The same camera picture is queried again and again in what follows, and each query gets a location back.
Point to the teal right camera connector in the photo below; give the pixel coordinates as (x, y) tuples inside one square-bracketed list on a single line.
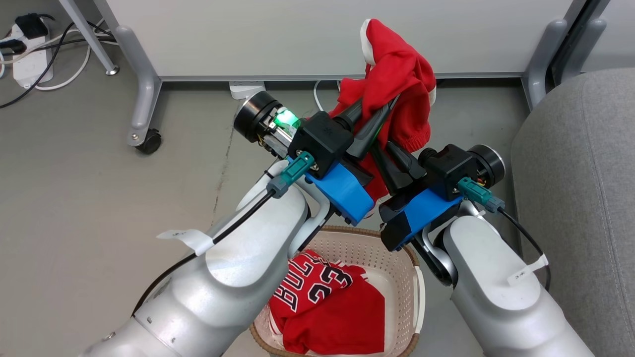
[(478, 193)]

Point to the left gripper blue housing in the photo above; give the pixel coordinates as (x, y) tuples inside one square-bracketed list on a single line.
[(342, 193)]

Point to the red basketball jersey white trim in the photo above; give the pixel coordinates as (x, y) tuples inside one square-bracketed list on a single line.
[(337, 317)]

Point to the red garment with white cuff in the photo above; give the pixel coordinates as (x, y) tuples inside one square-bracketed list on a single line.
[(397, 69)]

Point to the grey fabric sofa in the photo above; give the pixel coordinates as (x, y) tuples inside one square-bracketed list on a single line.
[(585, 173)]

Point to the grey metal table leg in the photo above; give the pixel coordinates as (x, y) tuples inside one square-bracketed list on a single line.
[(89, 37)]

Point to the right gripper blue housing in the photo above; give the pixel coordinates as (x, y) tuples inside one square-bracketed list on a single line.
[(421, 213)]

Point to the black power plug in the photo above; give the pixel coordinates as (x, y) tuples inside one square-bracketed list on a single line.
[(12, 46), (32, 26)]

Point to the black caster wheel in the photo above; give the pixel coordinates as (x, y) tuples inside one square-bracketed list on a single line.
[(150, 142)]

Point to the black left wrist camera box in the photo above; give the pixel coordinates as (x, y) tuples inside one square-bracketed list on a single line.
[(322, 144)]

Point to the large white partition panel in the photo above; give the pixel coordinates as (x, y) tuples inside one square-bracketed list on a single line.
[(248, 34)]

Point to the teal left camera connector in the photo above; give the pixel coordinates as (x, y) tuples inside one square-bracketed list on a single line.
[(295, 171)]

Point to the cream perforated laundry basket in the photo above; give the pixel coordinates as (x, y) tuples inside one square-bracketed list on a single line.
[(397, 277)]

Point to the small white power strip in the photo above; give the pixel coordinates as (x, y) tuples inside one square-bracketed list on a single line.
[(245, 89)]

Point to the grey partition leg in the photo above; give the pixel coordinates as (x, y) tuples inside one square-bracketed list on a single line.
[(144, 89), (588, 44), (543, 59)]

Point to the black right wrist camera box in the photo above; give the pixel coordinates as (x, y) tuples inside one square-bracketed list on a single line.
[(449, 166)]

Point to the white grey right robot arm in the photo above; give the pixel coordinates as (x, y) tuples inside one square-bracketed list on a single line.
[(496, 277)]

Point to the teal camera connector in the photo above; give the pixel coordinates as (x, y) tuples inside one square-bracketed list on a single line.
[(478, 193), (295, 171)]

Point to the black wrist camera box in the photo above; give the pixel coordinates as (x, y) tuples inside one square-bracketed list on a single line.
[(449, 166), (322, 144)]

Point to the long white power strip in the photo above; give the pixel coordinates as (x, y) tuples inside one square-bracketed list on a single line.
[(30, 67)]

